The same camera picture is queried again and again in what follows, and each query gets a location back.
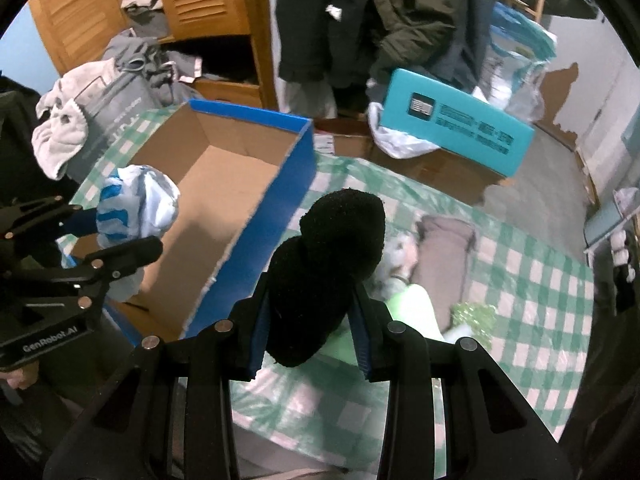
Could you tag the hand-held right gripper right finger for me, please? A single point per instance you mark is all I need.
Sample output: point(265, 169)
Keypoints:
point(362, 340)

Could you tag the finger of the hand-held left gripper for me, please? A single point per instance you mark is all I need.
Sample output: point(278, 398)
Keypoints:
point(125, 255)
point(80, 222)

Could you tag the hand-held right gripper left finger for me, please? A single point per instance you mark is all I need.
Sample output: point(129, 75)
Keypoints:
point(256, 332)

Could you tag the blue white striped sock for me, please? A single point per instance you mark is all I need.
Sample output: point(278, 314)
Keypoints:
point(135, 200)

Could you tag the light green cloth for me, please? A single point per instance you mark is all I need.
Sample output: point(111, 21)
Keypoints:
point(415, 310)

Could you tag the black sock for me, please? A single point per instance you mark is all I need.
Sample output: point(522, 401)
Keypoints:
point(325, 260)

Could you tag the blue cardboard box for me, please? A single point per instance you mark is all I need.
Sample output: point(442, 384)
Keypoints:
point(295, 170)

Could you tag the person's left hand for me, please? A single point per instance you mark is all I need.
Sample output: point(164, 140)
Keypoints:
point(14, 379)

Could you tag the white printed cloth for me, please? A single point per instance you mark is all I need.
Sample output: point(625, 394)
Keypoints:
point(400, 255)

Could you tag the white towel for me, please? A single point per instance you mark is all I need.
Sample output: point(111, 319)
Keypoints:
point(60, 130)

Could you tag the green glittery pouch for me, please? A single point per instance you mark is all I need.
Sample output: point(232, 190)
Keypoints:
point(475, 322)

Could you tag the brown fleece cloth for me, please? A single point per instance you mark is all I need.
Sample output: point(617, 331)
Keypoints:
point(445, 260)

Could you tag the grey printed bag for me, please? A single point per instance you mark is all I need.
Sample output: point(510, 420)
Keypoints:
point(120, 110)

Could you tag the green checked tablecloth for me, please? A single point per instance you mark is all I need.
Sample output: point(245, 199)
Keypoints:
point(525, 280)

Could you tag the grey clothes pile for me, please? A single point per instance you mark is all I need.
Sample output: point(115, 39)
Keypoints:
point(145, 60)

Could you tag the brown cardboard box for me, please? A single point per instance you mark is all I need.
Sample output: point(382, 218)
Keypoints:
point(450, 172)

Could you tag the wooden louvred wardrobe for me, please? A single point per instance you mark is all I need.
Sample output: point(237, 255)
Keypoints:
point(200, 0)

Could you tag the teal box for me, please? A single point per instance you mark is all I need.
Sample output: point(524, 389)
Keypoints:
point(460, 105)

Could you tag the grey stool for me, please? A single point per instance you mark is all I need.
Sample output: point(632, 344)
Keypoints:
point(607, 225)

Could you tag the black hanging jacket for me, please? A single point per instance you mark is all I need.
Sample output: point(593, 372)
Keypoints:
point(310, 20)

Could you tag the blue white plastic bag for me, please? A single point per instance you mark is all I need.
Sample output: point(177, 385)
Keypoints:
point(520, 55)

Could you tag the olive hanging jacket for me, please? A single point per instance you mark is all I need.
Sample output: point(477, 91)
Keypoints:
point(415, 15)

